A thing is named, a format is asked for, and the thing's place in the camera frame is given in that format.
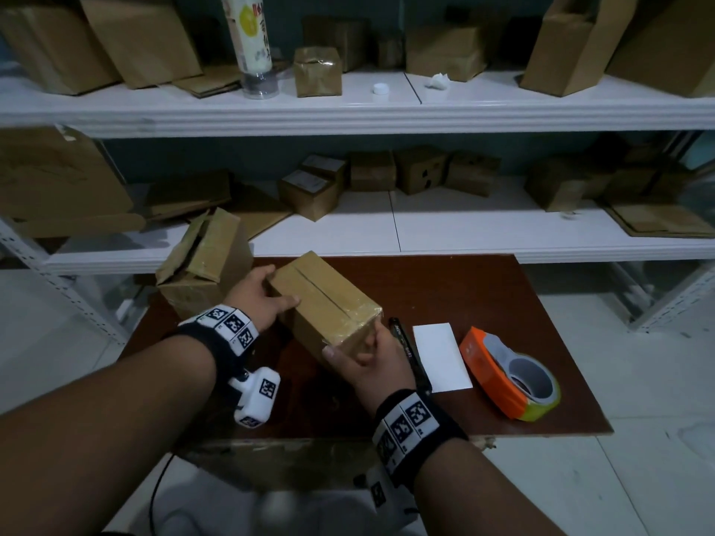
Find person's left hand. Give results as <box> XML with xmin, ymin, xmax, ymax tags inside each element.
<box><xmin>220</xmin><ymin>264</ymin><xmax>302</xmax><ymax>336</ymax></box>

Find person's right hand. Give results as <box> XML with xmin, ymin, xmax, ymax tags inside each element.
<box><xmin>322</xmin><ymin>317</ymin><xmax>417</xmax><ymax>417</ymax></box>

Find green utility knife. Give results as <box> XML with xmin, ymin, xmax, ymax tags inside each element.
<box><xmin>388</xmin><ymin>316</ymin><xmax>432</xmax><ymax>395</ymax></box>

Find white paper sheet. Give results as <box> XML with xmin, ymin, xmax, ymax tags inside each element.
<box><xmin>412</xmin><ymin>323</ymin><xmax>474</xmax><ymax>395</ymax></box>

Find orange tape dispenser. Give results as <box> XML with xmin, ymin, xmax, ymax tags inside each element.
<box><xmin>459</xmin><ymin>327</ymin><xmax>562</xmax><ymax>424</ymax></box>

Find person's left forearm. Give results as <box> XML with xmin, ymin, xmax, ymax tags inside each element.
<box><xmin>0</xmin><ymin>334</ymin><xmax>219</xmax><ymax>536</ymax></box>

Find person's right forearm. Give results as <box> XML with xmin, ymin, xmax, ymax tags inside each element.
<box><xmin>413</xmin><ymin>440</ymin><xmax>568</xmax><ymax>536</ymax></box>

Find flat cardboard sheet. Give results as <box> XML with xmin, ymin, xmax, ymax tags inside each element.
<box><xmin>229</xmin><ymin>183</ymin><xmax>294</xmax><ymax>240</ymax></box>

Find small white-labelled cardboard box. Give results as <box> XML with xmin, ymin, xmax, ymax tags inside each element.
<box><xmin>301</xmin><ymin>154</ymin><xmax>349</xmax><ymax>188</ymax></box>
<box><xmin>279</xmin><ymin>170</ymin><xmax>340</xmax><ymax>223</ymax></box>

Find folded flat cardboard box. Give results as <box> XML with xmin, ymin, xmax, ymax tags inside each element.
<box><xmin>144</xmin><ymin>170</ymin><xmax>233</xmax><ymax>221</ymax></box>

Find small cardboard box dark holes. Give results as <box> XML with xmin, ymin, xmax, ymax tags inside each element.
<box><xmin>395</xmin><ymin>145</ymin><xmax>449</xmax><ymax>196</ymax></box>

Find small flat cardboard piece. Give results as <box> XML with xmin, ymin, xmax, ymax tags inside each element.
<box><xmin>173</xmin><ymin>63</ymin><xmax>244</xmax><ymax>100</ymax></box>

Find large flat cardboard box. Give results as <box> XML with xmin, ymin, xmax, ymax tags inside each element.
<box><xmin>0</xmin><ymin>125</ymin><xmax>147</xmax><ymax>239</ymax></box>

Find small taped brown package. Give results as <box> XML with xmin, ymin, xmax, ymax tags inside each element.
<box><xmin>293</xmin><ymin>47</ymin><xmax>343</xmax><ymax>98</ymax></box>

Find medium cardboard box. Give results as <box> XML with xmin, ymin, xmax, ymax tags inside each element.
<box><xmin>524</xmin><ymin>159</ymin><xmax>588</xmax><ymax>213</ymax></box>

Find square cardboard box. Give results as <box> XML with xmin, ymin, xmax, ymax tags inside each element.
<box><xmin>303</xmin><ymin>16</ymin><xmax>369</xmax><ymax>73</ymax></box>

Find leaning cardboard box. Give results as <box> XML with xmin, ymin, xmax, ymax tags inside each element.
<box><xmin>0</xmin><ymin>2</ymin><xmax>121</xmax><ymax>97</ymax></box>
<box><xmin>77</xmin><ymin>0</ymin><xmax>203</xmax><ymax>90</ymax></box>

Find narrow cardboard box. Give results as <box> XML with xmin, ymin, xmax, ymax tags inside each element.
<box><xmin>377</xmin><ymin>36</ymin><xmax>406</xmax><ymax>69</ymax></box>

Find flat cardboard stack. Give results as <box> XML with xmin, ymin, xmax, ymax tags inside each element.
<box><xmin>603</xmin><ymin>203</ymin><xmax>715</xmax><ymax>239</ymax></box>

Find big open-flap cardboard box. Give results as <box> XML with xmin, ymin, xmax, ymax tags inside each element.
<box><xmin>520</xmin><ymin>0</ymin><xmax>638</xmax><ymax>98</ymax></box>

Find very large cardboard box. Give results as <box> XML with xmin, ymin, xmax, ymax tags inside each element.
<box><xmin>606</xmin><ymin>0</ymin><xmax>715</xmax><ymax>98</ymax></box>

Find left black marker wristband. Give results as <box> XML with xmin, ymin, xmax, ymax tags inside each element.
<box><xmin>165</xmin><ymin>304</ymin><xmax>261</xmax><ymax>386</ymax></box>

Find black marker wristband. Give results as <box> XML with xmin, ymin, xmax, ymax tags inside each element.
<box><xmin>371</xmin><ymin>389</ymin><xmax>469</xmax><ymax>494</ymax></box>
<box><xmin>165</xmin><ymin>304</ymin><xmax>261</xmax><ymax>386</ymax></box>

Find right black marker wristband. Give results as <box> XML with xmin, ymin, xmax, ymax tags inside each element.
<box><xmin>371</xmin><ymin>389</ymin><xmax>469</xmax><ymax>494</ymax></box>

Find white metal shelf unit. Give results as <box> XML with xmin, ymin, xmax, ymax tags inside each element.
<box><xmin>0</xmin><ymin>66</ymin><xmax>715</xmax><ymax>347</ymax></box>

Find clear plastic bottle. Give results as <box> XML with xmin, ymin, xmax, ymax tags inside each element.
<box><xmin>218</xmin><ymin>0</ymin><xmax>279</xmax><ymax>100</ymax></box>

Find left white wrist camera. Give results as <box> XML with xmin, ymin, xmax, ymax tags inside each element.
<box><xmin>227</xmin><ymin>366</ymin><xmax>282</xmax><ymax>430</ymax></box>

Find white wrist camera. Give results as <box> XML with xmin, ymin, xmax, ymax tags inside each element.
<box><xmin>227</xmin><ymin>366</ymin><xmax>282</xmax><ymax>430</ymax></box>
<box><xmin>366</xmin><ymin>468</ymin><xmax>420</xmax><ymax>536</ymax></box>

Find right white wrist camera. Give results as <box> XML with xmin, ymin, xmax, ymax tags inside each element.
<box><xmin>366</xmin><ymin>468</ymin><xmax>420</xmax><ymax>536</ymax></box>

